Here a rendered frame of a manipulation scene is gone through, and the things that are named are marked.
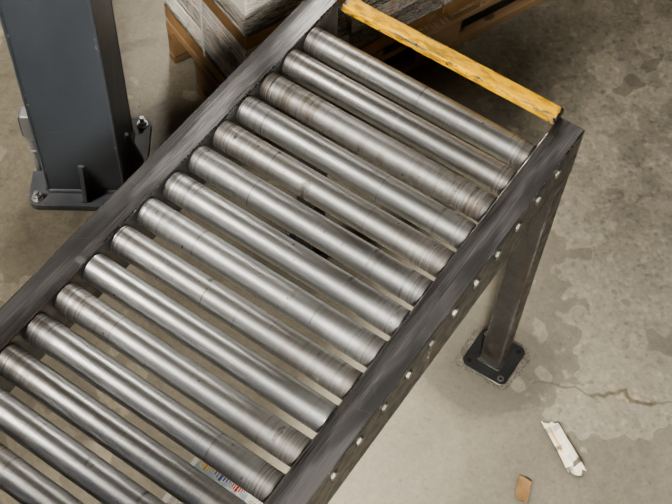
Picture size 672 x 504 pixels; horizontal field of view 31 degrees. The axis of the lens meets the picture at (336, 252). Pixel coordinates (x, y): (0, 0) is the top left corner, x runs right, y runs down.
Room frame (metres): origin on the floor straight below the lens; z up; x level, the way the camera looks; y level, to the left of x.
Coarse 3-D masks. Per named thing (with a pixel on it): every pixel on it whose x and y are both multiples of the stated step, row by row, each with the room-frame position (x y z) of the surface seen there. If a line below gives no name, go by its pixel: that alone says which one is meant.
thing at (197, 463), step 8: (192, 464) 0.98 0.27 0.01; (200, 464) 0.98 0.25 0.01; (208, 472) 0.96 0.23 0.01; (216, 472) 0.96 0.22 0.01; (216, 480) 0.94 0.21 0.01; (224, 480) 0.95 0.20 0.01; (232, 488) 0.93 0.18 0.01; (240, 488) 0.93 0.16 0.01; (168, 496) 0.90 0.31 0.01; (240, 496) 0.91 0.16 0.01; (248, 496) 0.91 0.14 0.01
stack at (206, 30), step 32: (192, 0) 1.98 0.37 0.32; (224, 0) 1.85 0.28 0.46; (256, 0) 1.81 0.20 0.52; (288, 0) 1.86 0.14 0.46; (384, 0) 2.04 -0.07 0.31; (416, 0) 2.09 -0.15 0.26; (448, 0) 2.16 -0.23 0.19; (480, 0) 2.25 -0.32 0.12; (544, 0) 2.38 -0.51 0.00; (192, 32) 1.99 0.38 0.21; (224, 32) 1.87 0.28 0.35; (256, 32) 1.81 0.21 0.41; (352, 32) 1.98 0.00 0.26; (448, 32) 2.17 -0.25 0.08; (480, 32) 2.24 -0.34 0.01; (224, 64) 1.88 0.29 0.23; (416, 64) 2.11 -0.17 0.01
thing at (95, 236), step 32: (320, 0) 1.55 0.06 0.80; (288, 32) 1.46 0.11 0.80; (256, 64) 1.39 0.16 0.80; (224, 96) 1.31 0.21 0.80; (256, 96) 1.34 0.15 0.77; (192, 128) 1.24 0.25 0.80; (160, 160) 1.17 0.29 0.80; (128, 192) 1.10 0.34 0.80; (160, 192) 1.12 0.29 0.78; (96, 224) 1.04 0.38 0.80; (128, 224) 1.05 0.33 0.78; (64, 256) 0.98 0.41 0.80; (32, 288) 0.92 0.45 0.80; (0, 320) 0.86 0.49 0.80; (64, 320) 0.91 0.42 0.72; (0, 352) 0.81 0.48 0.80; (32, 352) 0.85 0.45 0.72; (0, 384) 0.79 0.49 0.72
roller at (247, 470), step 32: (32, 320) 0.86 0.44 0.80; (64, 352) 0.81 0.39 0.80; (96, 352) 0.82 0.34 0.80; (96, 384) 0.77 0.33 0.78; (128, 384) 0.77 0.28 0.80; (160, 416) 0.72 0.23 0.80; (192, 416) 0.73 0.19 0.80; (192, 448) 0.68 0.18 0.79; (224, 448) 0.68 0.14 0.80; (256, 480) 0.64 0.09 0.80
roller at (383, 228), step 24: (216, 144) 1.23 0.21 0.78; (240, 144) 1.22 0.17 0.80; (264, 144) 1.22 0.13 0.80; (264, 168) 1.18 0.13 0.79; (288, 168) 1.17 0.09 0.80; (312, 192) 1.13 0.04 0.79; (336, 192) 1.13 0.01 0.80; (336, 216) 1.10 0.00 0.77; (360, 216) 1.09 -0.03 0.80; (384, 216) 1.09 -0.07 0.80; (384, 240) 1.06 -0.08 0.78; (408, 240) 1.05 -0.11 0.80; (432, 240) 1.06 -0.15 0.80; (432, 264) 1.01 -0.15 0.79
